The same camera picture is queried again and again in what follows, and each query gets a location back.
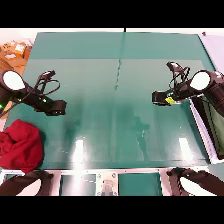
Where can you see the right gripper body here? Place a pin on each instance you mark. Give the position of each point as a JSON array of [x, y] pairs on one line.
[[162, 98]]

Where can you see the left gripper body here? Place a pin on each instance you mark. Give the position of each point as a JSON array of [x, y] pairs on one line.
[[56, 107]]

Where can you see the red T-shirt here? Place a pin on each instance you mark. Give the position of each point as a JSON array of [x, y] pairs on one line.
[[20, 146]]

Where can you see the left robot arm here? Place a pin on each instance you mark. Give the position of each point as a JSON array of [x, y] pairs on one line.
[[29, 94]]

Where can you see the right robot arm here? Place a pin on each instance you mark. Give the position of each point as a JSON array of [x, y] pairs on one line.
[[213, 89]]

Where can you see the brown cardboard box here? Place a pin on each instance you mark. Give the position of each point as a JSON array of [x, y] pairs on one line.
[[15, 53]]

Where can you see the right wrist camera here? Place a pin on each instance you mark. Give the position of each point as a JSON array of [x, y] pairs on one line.
[[175, 68]]

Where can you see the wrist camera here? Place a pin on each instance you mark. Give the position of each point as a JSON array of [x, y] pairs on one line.
[[175, 68], [47, 75]]

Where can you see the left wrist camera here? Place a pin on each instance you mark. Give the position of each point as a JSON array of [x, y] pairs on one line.
[[47, 75]]

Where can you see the silver frame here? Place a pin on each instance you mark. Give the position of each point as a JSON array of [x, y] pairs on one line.
[[106, 184]]

